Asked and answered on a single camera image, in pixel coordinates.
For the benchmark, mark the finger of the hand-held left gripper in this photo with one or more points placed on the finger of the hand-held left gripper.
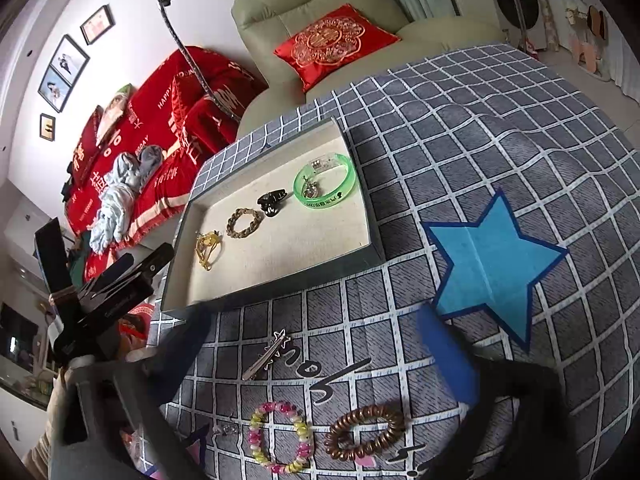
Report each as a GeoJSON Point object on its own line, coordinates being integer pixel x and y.
{"type": "Point", "coordinates": [135, 265]}
{"type": "Point", "coordinates": [52, 255]}

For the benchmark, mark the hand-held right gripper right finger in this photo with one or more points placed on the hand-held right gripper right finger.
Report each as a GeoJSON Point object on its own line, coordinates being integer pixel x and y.
{"type": "Point", "coordinates": [447, 345]}

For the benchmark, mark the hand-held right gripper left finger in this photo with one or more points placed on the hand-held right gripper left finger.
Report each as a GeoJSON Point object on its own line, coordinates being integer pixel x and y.
{"type": "Point", "coordinates": [192, 332]}

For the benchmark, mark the gold hair clip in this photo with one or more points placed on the gold hair clip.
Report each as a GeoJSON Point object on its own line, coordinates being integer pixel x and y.
{"type": "Point", "coordinates": [207, 250]}

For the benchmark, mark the silver star hair clip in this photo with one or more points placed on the silver star hair clip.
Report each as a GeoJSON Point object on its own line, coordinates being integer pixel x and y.
{"type": "Point", "coordinates": [265, 355]}

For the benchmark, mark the small silver earrings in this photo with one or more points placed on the small silver earrings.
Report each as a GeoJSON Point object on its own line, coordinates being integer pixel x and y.
{"type": "Point", "coordinates": [227, 430]}

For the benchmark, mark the grey jewelry tray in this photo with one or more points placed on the grey jewelry tray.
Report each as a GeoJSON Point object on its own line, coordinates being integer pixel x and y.
{"type": "Point", "coordinates": [280, 255]}

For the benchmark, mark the black hair claw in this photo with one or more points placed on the black hair claw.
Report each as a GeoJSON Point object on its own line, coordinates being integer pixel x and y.
{"type": "Point", "coordinates": [271, 202]}

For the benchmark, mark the green translucent bangle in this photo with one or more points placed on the green translucent bangle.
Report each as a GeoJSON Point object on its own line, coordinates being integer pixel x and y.
{"type": "Point", "coordinates": [345, 187]}

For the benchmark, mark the person's left hand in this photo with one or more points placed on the person's left hand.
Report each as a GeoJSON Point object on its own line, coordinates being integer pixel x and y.
{"type": "Point", "coordinates": [136, 355]}

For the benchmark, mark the green cloth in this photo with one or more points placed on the green cloth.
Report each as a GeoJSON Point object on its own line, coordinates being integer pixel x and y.
{"type": "Point", "coordinates": [77, 265]}

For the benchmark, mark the light blue clothes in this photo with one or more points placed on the light blue clothes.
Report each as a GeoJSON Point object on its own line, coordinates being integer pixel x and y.
{"type": "Point", "coordinates": [112, 205]}

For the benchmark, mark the grey garment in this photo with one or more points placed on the grey garment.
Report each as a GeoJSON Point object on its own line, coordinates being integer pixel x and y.
{"type": "Point", "coordinates": [150, 160]}

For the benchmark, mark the red printed pillow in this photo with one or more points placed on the red printed pillow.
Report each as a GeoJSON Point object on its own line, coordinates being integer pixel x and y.
{"type": "Point", "coordinates": [87, 145]}

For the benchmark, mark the photo print pillow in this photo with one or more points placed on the photo print pillow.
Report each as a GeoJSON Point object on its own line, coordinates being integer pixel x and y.
{"type": "Point", "coordinates": [114, 110]}

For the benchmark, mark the red tasselled cushion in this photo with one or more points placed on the red tasselled cushion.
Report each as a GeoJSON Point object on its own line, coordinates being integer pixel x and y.
{"type": "Point", "coordinates": [185, 105]}

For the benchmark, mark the red printed sofa throw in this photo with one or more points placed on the red printed sofa throw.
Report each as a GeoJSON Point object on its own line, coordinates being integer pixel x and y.
{"type": "Point", "coordinates": [160, 90]}

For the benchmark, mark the grey checked tablecloth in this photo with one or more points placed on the grey checked tablecloth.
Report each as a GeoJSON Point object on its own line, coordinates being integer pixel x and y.
{"type": "Point", "coordinates": [450, 135]}

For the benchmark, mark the black phone holder stand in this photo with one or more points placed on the black phone holder stand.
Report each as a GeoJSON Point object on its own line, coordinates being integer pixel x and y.
{"type": "Point", "coordinates": [187, 55]}

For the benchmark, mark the red embroidered cushion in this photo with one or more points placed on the red embroidered cushion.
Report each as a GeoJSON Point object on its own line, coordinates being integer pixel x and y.
{"type": "Point", "coordinates": [335, 45]}

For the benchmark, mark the green armchair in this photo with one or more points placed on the green armchair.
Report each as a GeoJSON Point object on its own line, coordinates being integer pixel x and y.
{"type": "Point", "coordinates": [300, 0]}

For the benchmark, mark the pink slipper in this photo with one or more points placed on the pink slipper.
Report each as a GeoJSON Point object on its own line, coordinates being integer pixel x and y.
{"type": "Point", "coordinates": [597, 65]}
{"type": "Point", "coordinates": [580, 52]}

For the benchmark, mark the slipper rack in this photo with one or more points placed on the slipper rack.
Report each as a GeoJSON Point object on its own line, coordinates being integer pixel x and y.
{"type": "Point", "coordinates": [587, 35]}

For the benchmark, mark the red mop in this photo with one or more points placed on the red mop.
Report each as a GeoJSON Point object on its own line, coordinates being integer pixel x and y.
{"type": "Point", "coordinates": [517, 10]}

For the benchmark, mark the floral patterned long item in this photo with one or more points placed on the floral patterned long item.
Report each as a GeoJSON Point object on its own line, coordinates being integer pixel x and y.
{"type": "Point", "coordinates": [547, 15]}

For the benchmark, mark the black slipper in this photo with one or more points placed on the black slipper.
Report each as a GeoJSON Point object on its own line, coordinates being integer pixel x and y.
{"type": "Point", "coordinates": [604, 27]}
{"type": "Point", "coordinates": [595, 22]}

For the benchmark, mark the white sheer curtain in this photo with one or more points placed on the white sheer curtain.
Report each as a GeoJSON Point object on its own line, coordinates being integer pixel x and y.
{"type": "Point", "coordinates": [622, 10]}

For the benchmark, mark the small black photo frame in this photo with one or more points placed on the small black photo frame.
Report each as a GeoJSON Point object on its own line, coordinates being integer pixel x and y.
{"type": "Point", "coordinates": [47, 125]}

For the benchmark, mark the red certificate frame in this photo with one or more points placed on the red certificate frame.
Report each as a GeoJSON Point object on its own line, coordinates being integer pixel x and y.
{"type": "Point", "coordinates": [97, 24]}

